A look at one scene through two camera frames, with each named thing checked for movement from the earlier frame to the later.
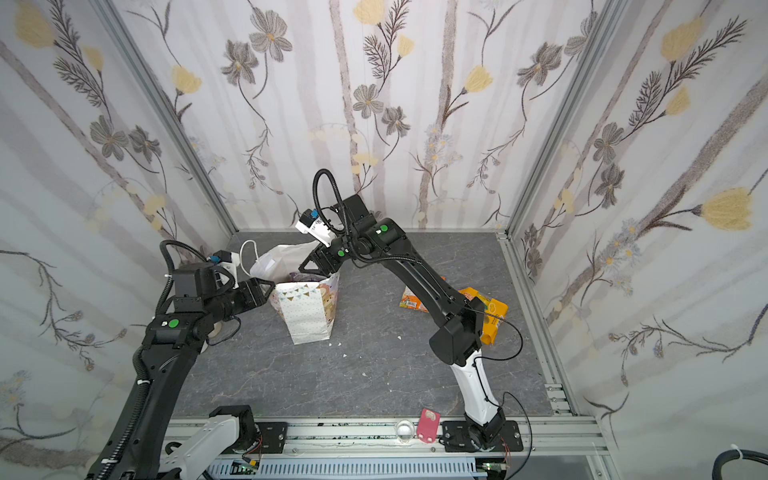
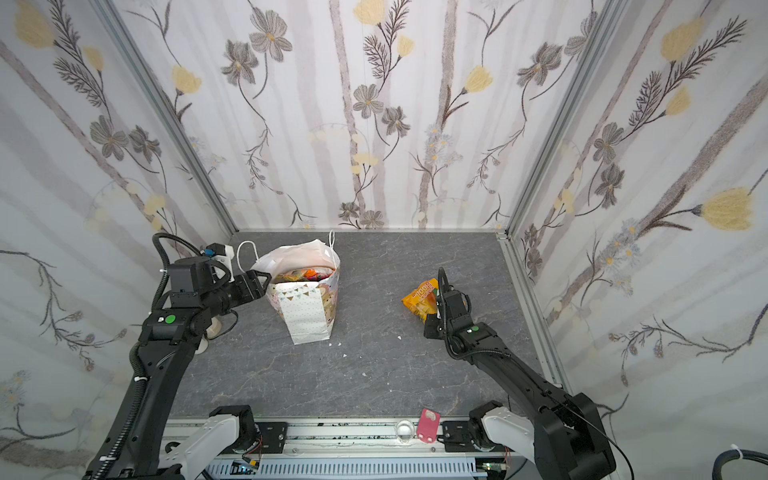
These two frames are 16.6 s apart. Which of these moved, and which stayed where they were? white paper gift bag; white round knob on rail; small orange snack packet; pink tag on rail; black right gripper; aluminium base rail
Moved: small orange snack packet; black right gripper
Stayed: white round knob on rail; white paper gift bag; pink tag on rail; aluminium base rail
